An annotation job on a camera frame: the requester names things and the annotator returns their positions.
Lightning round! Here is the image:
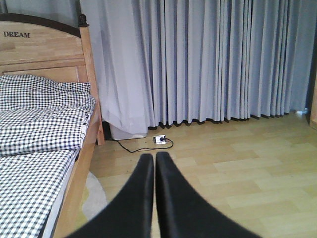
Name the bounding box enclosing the black white checkered bedding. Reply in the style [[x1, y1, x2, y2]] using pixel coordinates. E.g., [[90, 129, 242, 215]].
[[0, 75, 96, 238]]

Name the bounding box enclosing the light round rug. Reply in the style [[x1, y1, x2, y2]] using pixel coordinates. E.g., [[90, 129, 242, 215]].
[[81, 172, 107, 222]]

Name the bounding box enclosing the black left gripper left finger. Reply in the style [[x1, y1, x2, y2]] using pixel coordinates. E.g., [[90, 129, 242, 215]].
[[68, 154, 154, 238]]

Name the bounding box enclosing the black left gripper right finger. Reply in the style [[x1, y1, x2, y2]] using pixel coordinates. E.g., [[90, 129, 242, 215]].
[[156, 152, 258, 238]]

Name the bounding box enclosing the wooden bed frame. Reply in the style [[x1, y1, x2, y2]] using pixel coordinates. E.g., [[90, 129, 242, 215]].
[[0, 13, 105, 238]]

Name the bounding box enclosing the white floor socket box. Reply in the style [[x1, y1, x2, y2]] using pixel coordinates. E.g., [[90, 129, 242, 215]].
[[153, 135, 166, 145]]

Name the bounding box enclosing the grey pleated curtain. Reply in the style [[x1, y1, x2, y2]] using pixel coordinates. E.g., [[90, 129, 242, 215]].
[[0, 0, 317, 138]]

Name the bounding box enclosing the black floor power cable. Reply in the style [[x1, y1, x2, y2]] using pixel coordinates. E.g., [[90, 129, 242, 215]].
[[112, 137, 174, 153]]

